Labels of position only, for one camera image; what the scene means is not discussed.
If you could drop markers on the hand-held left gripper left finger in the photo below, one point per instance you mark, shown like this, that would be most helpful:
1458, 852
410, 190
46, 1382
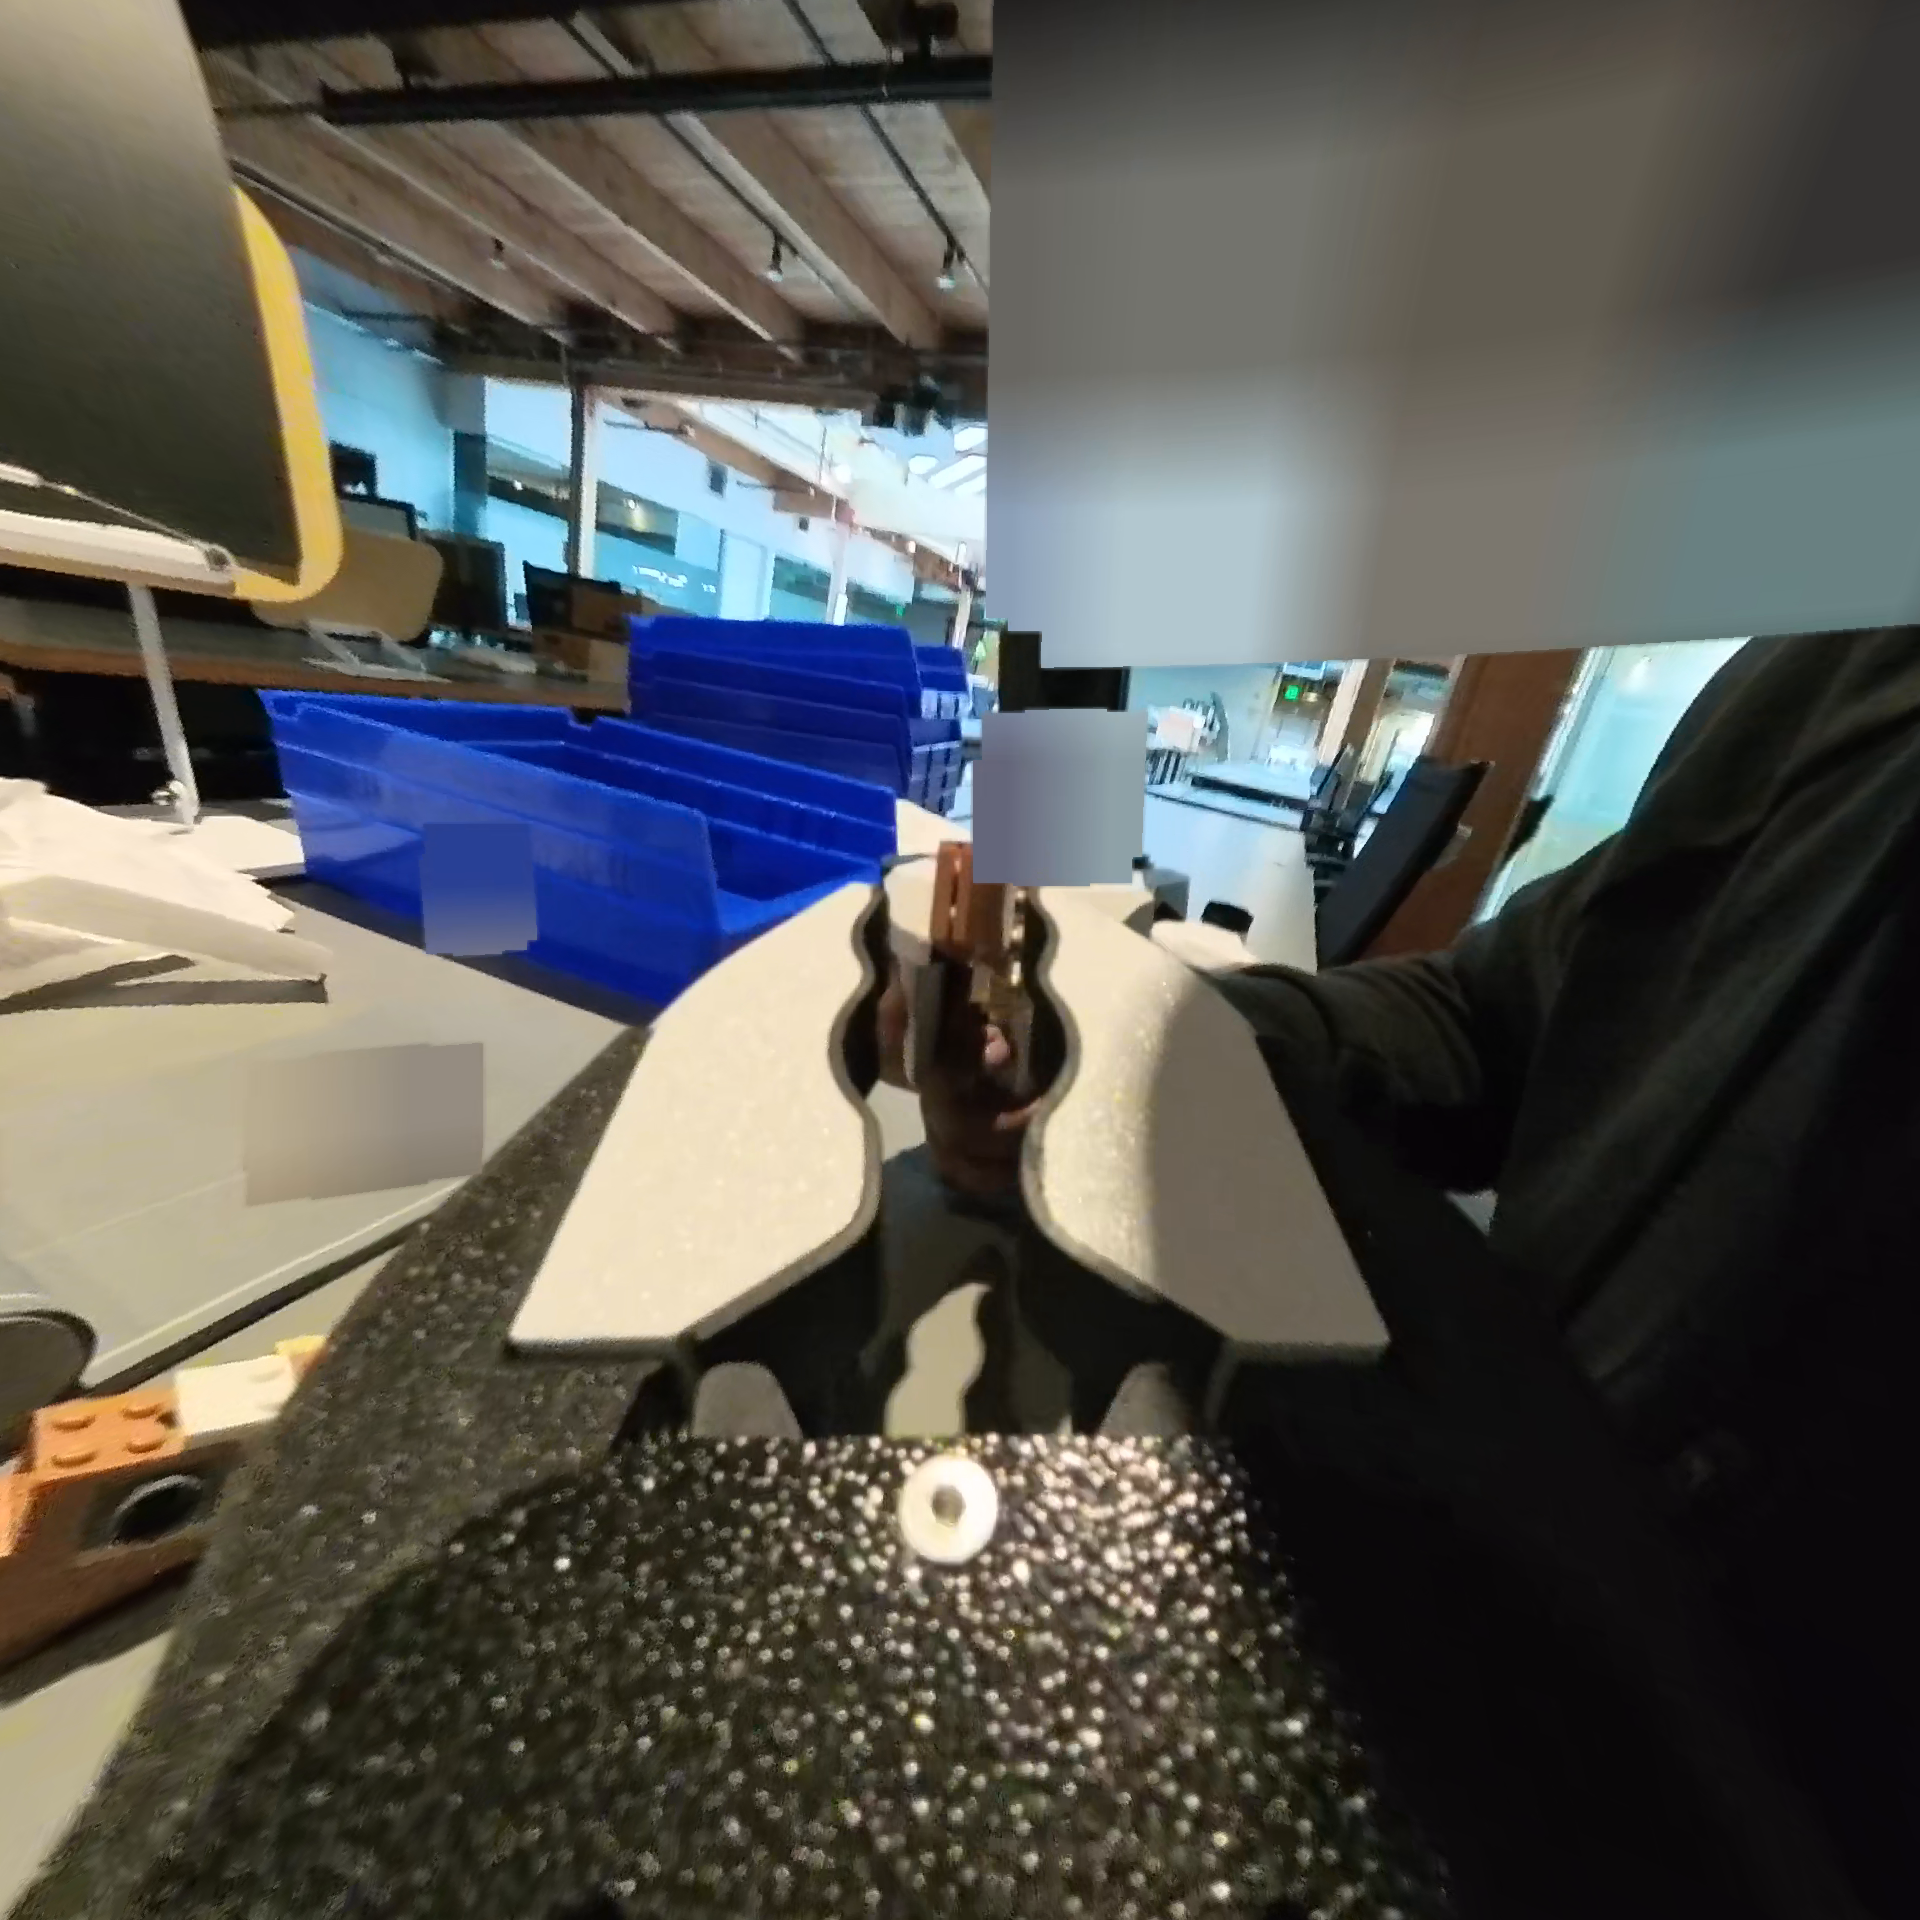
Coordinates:
704, 1185

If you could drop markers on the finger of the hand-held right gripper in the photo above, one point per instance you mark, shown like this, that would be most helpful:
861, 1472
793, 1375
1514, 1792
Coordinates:
933, 1020

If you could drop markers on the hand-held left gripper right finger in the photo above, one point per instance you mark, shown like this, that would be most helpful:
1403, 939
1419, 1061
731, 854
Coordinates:
1201, 1185

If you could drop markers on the tan brick assembly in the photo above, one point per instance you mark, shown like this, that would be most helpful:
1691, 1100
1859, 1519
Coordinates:
1003, 961

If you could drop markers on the blue plastic bin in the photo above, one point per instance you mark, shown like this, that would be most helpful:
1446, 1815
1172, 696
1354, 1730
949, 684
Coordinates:
631, 901
794, 704

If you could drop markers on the grey desk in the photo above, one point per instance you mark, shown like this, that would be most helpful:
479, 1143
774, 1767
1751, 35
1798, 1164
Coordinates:
571, 1034

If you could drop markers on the person's right hand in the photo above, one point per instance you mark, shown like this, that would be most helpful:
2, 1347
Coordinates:
975, 1124

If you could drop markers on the brown cardboard panel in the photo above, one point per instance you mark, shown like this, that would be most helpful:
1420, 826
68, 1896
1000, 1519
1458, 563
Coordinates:
579, 623

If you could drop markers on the empty white paper bag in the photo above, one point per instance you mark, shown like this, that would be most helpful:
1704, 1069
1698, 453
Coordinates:
120, 901

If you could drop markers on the orange and tan brick model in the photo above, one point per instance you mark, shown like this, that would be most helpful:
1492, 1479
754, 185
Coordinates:
91, 1501

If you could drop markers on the grey metal stand pole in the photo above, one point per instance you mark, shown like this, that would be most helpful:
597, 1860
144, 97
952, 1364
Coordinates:
163, 704

